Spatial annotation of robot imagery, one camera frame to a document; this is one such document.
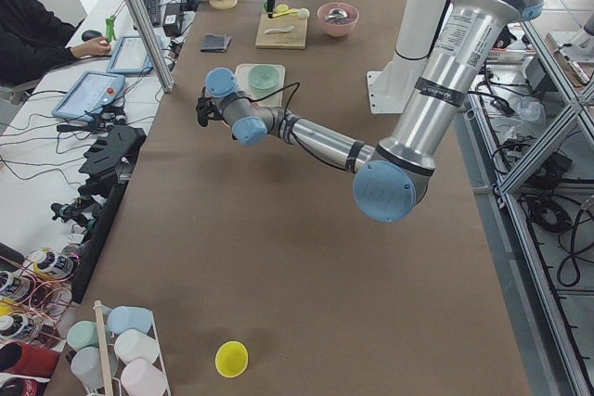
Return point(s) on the white ceramic spoon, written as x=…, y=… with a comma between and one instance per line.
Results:
x=279, y=30

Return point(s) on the green bowl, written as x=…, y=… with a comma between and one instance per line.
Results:
x=263, y=79

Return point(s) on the large pink bowl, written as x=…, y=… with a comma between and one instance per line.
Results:
x=337, y=19

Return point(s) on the cream rabbit tray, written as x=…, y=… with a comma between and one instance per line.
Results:
x=271, y=100

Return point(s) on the wooden cutting board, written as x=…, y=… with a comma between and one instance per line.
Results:
x=293, y=40

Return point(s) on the grey folded cloth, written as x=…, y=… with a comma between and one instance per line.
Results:
x=213, y=43

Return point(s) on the blue teach pendant far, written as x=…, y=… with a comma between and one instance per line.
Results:
x=130, y=57

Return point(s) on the blue teach pendant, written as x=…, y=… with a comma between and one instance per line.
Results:
x=130, y=57
x=93, y=91

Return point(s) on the black rack stand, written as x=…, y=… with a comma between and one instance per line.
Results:
x=102, y=158

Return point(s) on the blue teach pendant near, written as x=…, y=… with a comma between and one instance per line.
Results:
x=93, y=91

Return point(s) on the black keyboard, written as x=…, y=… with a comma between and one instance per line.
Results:
x=154, y=11

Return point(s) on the person in black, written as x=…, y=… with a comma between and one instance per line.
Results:
x=35, y=41

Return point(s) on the blue plastic cup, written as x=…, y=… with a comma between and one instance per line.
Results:
x=123, y=318

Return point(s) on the white plastic cup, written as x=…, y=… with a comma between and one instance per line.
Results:
x=133, y=344

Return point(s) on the yellow plastic cup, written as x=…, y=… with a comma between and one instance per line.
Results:
x=231, y=359

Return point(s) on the green plastic cup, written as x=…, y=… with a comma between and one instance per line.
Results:
x=83, y=334

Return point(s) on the pink plastic cup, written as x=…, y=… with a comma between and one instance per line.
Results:
x=141, y=378

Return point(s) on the grey plastic cup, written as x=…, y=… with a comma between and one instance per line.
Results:
x=86, y=366

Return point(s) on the aluminium frame post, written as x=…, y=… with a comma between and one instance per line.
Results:
x=140, y=18

